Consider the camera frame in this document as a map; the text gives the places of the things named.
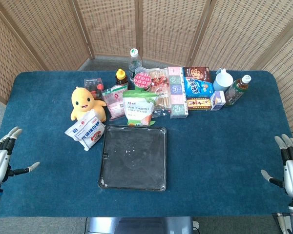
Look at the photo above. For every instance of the white printed snack packet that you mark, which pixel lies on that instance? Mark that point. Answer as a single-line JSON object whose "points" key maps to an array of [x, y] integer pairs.
{"points": [[86, 132]]}

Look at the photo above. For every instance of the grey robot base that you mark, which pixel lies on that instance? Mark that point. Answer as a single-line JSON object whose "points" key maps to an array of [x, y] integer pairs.
{"points": [[139, 225]]}

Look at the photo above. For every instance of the pink snack bag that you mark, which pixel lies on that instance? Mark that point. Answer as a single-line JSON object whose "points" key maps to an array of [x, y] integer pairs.
{"points": [[114, 103]]}

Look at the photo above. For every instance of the black square tray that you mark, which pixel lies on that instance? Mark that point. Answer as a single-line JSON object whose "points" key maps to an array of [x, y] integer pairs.
{"points": [[133, 158]]}

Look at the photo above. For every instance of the clear bag of biscuit sticks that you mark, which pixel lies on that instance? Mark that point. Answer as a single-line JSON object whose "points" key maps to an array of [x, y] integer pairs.
{"points": [[161, 85]]}

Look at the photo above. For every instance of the blue felt table cover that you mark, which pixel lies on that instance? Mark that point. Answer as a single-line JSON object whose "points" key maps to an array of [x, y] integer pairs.
{"points": [[222, 158]]}

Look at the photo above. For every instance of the green tea bottle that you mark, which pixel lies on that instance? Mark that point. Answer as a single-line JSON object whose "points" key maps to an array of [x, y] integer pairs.
{"points": [[236, 91]]}

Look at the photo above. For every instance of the yellow plush toy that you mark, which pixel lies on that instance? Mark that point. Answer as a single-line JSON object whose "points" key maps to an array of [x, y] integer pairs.
{"points": [[84, 100]]}

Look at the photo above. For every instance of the white purple small box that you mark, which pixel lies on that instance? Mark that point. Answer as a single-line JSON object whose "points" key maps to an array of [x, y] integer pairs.
{"points": [[217, 100]]}

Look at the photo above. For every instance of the light blue pitcher cup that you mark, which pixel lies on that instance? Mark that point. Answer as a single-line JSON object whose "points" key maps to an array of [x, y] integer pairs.
{"points": [[222, 81]]}

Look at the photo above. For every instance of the orange brown small box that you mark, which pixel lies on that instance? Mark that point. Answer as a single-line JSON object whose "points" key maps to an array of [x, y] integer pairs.
{"points": [[199, 103]]}

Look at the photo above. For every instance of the red black boxed item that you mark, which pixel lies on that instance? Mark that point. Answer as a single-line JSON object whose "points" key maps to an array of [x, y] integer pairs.
{"points": [[92, 84]]}

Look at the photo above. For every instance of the blue cookie box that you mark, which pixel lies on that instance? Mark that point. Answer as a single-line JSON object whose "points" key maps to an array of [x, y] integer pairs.
{"points": [[197, 83]]}

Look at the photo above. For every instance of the pastel tissue pack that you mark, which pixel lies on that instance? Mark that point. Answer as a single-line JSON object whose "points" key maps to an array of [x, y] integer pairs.
{"points": [[177, 95]]}

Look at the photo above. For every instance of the yellow capped honey bottle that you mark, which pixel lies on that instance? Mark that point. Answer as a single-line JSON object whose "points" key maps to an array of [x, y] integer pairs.
{"points": [[121, 78]]}

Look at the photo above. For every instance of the white green corn starch bag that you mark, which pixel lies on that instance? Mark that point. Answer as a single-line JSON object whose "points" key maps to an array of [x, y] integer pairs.
{"points": [[138, 108]]}

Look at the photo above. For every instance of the pink lidded plastic jar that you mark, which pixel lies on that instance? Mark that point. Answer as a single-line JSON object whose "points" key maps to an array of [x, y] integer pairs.
{"points": [[142, 80]]}

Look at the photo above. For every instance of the clear water bottle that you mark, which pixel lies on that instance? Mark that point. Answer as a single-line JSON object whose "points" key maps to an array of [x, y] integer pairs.
{"points": [[134, 62]]}

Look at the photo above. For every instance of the woven wooden folding screen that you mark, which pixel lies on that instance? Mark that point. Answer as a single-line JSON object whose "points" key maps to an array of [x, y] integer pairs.
{"points": [[168, 29]]}

